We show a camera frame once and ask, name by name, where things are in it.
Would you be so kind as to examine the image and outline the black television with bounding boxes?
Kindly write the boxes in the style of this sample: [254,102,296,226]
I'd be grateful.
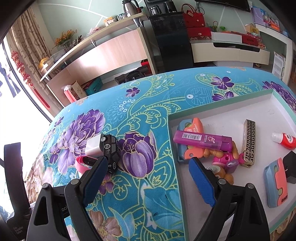
[195,0,252,12]

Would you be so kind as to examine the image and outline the white television cabinet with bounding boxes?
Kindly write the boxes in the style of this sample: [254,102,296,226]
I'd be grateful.
[191,39,270,67]

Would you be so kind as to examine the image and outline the hanging dark clothes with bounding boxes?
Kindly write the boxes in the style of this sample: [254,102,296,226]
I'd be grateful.
[0,61,21,98]

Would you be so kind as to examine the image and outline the yellow object in clear container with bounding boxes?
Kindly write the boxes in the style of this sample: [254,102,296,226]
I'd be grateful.
[38,57,51,70]

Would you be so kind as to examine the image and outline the patterned beige curtain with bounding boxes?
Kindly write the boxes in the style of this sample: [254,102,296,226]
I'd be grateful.
[7,9,64,109]

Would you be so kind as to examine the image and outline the orange and blue carrot knife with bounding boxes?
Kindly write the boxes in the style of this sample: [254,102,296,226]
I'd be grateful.
[177,117,204,164]

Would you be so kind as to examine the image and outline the teal floral blanket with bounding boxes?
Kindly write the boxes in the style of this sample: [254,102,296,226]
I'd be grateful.
[38,66,296,241]

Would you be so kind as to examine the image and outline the beige floral bedsheet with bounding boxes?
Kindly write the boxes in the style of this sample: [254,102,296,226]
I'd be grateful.
[24,151,296,241]

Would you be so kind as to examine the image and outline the white side shelf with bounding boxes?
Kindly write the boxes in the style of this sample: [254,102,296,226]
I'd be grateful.
[254,23,295,87]

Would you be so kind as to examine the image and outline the white cube charger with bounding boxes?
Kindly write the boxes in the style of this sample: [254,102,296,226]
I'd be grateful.
[85,137,103,157]

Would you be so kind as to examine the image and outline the red handbag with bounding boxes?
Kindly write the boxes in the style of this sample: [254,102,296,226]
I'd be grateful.
[181,3,206,28]

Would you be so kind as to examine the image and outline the steel kettle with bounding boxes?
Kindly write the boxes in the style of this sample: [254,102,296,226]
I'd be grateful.
[122,0,137,17]

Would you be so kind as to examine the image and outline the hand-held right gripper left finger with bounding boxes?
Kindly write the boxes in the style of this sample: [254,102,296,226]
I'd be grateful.
[26,156,110,241]

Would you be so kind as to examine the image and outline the red hanging ornament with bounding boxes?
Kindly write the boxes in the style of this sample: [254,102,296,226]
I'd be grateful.
[10,50,51,109]

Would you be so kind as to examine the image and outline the beige paper bag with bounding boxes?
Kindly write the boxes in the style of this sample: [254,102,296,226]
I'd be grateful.
[70,80,88,99]

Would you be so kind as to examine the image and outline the black toy car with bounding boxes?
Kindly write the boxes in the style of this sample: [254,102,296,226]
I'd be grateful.
[99,134,121,174]

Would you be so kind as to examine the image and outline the yellow flowers in vase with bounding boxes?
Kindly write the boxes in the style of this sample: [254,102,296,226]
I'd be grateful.
[54,29,78,51]

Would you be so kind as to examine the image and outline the red flat box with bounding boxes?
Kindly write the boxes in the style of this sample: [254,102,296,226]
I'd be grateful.
[241,32,263,47]

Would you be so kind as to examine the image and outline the pink wristband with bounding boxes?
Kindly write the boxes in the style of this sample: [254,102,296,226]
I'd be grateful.
[75,156,102,178]

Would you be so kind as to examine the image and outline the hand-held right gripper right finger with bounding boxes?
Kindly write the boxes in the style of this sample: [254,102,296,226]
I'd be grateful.
[188,157,271,241]

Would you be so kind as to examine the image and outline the white flat box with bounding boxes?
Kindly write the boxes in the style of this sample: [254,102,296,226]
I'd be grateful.
[211,31,244,44]

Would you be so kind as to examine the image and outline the white tray with green rim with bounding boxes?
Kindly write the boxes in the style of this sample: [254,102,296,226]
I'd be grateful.
[166,89,296,241]

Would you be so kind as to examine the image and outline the pink and blue carrot knife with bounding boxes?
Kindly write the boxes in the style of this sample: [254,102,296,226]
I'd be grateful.
[264,158,289,208]

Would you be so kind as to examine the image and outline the red bottle with white cap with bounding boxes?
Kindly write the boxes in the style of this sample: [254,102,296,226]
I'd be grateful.
[272,132,296,150]

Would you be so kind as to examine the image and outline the red gift box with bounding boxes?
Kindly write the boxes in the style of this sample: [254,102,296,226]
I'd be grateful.
[187,27,212,40]

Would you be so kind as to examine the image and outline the pink puppy toy figure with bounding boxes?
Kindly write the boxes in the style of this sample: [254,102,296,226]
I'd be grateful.
[203,140,240,186]

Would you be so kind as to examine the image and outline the black and gold patterned lighter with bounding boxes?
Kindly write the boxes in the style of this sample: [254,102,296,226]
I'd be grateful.
[239,119,257,167]

